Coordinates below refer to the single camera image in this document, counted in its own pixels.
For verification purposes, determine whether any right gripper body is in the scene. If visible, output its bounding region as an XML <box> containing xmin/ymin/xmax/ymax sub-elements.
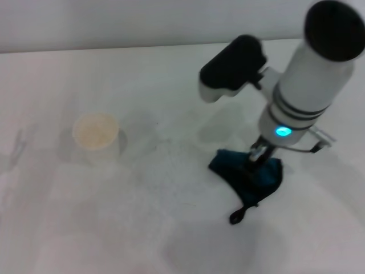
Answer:
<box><xmin>246</xmin><ymin>138</ymin><xmax>275</xmax><ymax>172</ymax></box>

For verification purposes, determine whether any blue rag with black loop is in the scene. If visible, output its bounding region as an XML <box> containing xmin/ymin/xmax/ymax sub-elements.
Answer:
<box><xmin>208</xmin><ymin>148</ymin><xmax>284</xmax><ymax>227</ymax></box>

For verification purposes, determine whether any white paper cup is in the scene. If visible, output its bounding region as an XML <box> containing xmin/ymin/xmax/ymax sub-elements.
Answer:
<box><xmin>72</xmin><ymin>113</ymin><xmax>120</xmax><ymax>166</ymax></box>

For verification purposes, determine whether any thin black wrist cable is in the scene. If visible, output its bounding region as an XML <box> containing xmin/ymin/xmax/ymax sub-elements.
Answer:
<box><xmin>285</xmin><ymin>142</ymin><xmax>323</xmax><ymax>154</ymax></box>

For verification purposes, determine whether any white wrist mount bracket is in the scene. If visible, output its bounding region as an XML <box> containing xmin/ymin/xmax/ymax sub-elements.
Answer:
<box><xmin>309</xmin><ymin>128</ymin><xmax>337</xmax><ymax>148</ymax></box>

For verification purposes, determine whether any white and black right wrist camera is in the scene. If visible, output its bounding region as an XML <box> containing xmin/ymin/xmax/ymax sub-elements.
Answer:
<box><xmin>198</xmin><ymin>34</ymin><xmax>269</xmax><ymax>103</ymax></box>

